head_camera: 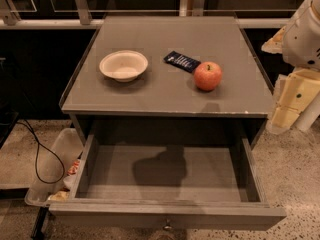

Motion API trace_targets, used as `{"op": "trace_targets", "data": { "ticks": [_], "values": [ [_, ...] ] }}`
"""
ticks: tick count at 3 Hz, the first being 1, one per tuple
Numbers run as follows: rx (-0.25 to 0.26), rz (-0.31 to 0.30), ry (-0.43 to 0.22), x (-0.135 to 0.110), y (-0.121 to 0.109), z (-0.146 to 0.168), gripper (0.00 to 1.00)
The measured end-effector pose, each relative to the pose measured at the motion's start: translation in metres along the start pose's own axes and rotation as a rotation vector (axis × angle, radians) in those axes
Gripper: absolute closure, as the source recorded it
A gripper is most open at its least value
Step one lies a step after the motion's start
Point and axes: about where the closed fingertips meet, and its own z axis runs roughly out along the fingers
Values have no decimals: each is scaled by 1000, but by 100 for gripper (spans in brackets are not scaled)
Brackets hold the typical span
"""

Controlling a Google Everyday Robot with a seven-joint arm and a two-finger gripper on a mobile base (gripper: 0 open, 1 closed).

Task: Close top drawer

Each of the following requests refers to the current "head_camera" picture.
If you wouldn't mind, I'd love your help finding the grey top drawer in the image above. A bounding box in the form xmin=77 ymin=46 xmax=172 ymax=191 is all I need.
xmin=50 ymin=132 xmax=286 ymax=230

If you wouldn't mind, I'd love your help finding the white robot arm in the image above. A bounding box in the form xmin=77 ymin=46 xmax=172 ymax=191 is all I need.
xmin=261 ymin=0 xmax=320 ymax=134

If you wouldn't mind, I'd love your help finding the grey drawer cabinet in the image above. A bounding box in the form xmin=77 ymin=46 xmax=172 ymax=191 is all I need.
xmin=60 ymin=16 xmax=273 ymax=136

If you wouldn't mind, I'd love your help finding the metal drawer knob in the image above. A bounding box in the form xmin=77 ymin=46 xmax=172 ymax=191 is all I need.
xmin=163 ymin=219 xmax=173 ymax=231

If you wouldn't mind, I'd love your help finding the red apple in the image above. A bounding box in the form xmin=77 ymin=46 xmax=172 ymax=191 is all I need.
xmin=193 ymin=62 xmax=222 ymax=91

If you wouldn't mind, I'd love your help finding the dark blue snack packet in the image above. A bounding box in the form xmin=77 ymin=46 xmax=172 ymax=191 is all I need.
xmin=164 ymin=51 xmax=201 ymax=73

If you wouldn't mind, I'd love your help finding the clear plastic bin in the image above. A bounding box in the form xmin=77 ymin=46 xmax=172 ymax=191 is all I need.
xmin=25 ymin=128 xmax=83 ymax=207

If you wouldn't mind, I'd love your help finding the white pipe post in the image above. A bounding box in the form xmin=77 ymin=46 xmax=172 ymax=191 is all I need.
xmin=295 ymin=93 xmax=320 ymax=132

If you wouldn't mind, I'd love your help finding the metal railing frame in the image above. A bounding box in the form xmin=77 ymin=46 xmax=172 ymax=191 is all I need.
xmin=0 ymin=0 xmax=304 ymax=26

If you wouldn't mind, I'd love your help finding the black cable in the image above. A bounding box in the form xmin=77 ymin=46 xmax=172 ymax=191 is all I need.
xmin=16 ymin=118 xmax=66 ymax=185

